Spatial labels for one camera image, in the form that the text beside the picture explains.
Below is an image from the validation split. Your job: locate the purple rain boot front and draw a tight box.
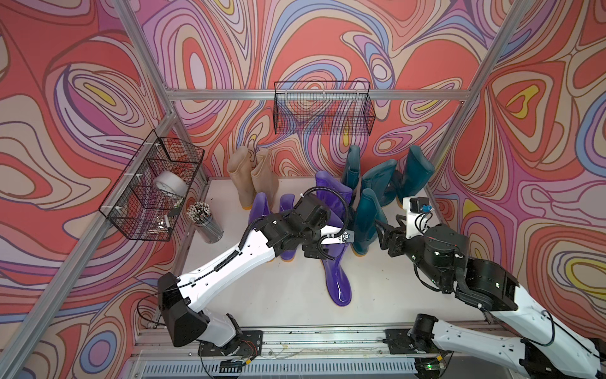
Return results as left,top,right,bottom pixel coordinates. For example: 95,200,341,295
322,243,353,307

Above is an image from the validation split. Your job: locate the purple rain boot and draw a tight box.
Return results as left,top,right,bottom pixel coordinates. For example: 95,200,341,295
315,171,353,227
249,192,271,227
279,194,296,262
322,243,353,307

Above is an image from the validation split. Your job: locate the beige rain boot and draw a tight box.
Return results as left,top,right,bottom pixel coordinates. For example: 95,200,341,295
227,146,257,209
251,149,279,208

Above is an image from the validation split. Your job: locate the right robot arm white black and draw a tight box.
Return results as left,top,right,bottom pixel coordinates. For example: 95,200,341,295
375,220,605,378

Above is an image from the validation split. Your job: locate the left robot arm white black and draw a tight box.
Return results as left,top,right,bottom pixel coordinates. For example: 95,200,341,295
158,186,354,348

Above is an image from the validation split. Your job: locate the purple rain boot back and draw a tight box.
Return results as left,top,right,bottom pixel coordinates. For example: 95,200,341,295
315,171,353,227

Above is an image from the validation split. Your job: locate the teal rain boot centre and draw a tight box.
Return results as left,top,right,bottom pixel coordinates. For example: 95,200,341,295
361,159,397,207

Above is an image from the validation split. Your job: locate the teal rain boot far right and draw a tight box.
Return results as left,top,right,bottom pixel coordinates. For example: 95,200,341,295
393,145,435,204

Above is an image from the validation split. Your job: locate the teal rain boot back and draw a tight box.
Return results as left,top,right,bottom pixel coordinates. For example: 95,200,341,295
341,145,361,191

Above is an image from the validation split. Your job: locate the metal pen holder cup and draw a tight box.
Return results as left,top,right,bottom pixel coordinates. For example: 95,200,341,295
186,202,223,244

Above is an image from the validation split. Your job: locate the white tape roll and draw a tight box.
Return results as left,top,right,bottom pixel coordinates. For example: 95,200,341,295
153,171,188,197

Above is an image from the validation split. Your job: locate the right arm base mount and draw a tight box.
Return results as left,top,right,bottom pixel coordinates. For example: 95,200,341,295
382,328,451,355

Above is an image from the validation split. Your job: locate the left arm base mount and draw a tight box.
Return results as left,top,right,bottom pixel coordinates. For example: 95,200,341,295
198,329,264,359

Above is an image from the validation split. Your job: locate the black wire basket back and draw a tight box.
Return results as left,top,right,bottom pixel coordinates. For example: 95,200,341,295
273,79,376,137

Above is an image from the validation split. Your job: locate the black wire basket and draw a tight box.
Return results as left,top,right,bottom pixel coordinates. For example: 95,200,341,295
273,79,376,137
99,131,205,242

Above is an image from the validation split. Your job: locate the black wire basket left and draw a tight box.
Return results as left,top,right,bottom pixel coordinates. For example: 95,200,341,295
99,131,205,242

